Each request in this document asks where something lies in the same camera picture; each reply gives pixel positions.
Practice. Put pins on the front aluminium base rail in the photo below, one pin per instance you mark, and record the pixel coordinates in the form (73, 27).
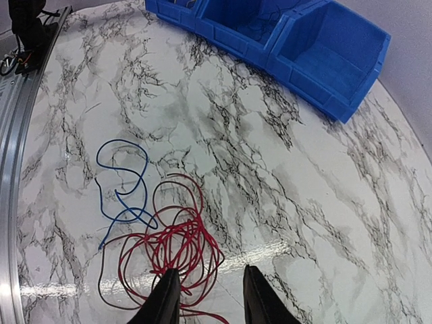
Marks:
(18, 95)

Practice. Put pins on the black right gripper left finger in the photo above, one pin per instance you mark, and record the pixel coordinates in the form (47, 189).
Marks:
(163, 304)

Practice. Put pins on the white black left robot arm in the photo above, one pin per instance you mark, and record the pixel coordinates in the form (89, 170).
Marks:
(27, 26)

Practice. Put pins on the blue three-compartment plastic bin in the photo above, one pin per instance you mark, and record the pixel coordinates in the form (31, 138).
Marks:
(321, 50)

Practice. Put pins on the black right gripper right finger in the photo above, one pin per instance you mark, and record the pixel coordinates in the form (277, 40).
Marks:
(261, 303)

